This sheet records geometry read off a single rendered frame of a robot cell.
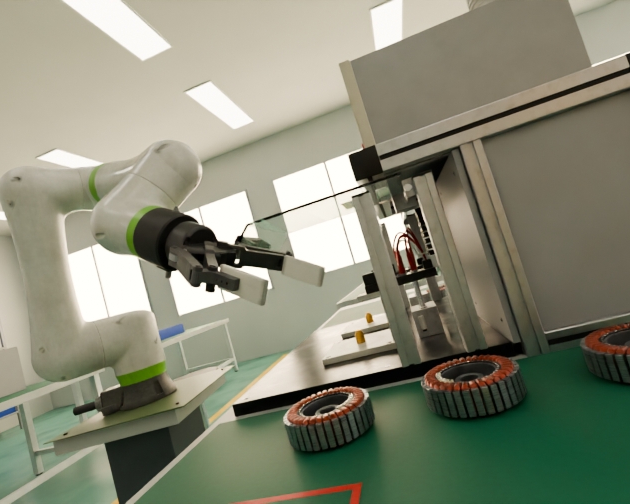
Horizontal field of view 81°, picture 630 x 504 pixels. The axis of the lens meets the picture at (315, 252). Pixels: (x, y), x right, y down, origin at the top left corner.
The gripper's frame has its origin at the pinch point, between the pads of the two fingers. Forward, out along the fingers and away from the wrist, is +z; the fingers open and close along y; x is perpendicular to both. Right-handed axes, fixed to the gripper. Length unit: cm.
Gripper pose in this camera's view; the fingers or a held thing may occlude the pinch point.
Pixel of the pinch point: (290, 281)
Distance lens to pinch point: 48.4
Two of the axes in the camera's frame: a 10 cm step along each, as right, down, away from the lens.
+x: 1.9, -9.7, -1.9
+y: -4.9, 0.7, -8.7
